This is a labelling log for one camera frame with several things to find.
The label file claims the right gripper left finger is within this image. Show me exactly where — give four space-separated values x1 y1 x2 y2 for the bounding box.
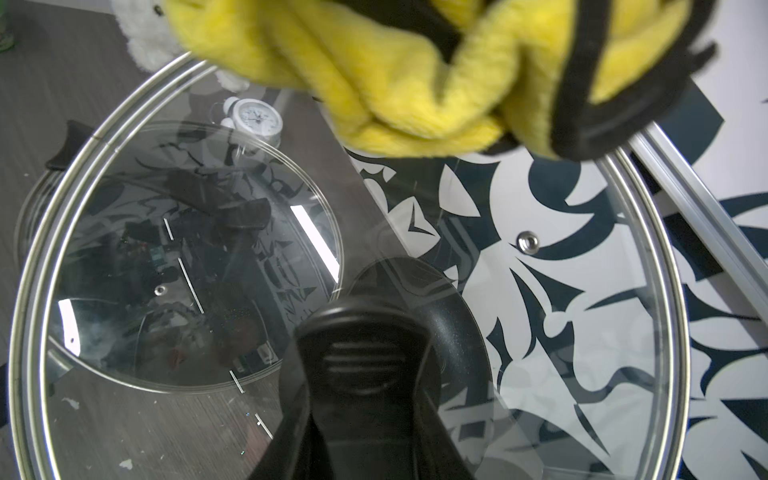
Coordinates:
248 386 317 480

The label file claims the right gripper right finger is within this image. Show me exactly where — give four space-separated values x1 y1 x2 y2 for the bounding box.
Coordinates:
413 389 473 480

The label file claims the large glass pot lid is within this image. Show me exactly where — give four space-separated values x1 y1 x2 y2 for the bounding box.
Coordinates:
15 121 345 393

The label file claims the small glass pan lid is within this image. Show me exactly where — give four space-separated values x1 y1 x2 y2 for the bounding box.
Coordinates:
8 55 689 479

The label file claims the yellow cleaning cloth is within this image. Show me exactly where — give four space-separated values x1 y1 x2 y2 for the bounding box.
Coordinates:
164 0 716 161

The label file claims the green round container lid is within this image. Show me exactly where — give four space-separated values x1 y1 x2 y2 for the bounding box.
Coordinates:
0 11 15 52

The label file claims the small black frying pan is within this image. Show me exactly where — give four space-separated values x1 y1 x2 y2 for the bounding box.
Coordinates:
344 254 499 469

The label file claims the small white alarm clock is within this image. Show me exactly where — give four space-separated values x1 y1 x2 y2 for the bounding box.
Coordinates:
221 97 284 148

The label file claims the white teddy bear pink shirt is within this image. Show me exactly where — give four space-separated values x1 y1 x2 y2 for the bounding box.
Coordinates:
110 0 250 94

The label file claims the aluminium frame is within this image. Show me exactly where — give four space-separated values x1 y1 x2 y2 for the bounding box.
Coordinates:
629 123 767 321

